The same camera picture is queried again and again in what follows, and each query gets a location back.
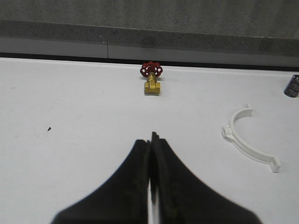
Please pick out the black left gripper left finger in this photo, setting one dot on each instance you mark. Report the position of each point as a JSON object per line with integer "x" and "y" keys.
{"x": 122, "y": 199}

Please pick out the white half pipe clamp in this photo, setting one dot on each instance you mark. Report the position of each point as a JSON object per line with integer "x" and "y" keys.
{"x": 230, "y": 133}

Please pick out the grey stone ledge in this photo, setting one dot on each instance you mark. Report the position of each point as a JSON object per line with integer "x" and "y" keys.
{"x": 249, "y": 26}

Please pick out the black cylindrical capacitor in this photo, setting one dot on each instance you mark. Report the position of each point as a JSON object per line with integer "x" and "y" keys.
{"x": 292, "y": 89}

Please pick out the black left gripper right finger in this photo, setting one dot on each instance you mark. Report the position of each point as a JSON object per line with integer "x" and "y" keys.
{"x": 179, "y": 197}

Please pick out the brass valve red handwheel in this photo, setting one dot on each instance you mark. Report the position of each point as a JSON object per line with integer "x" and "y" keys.
{"x": 151, "y": 70}

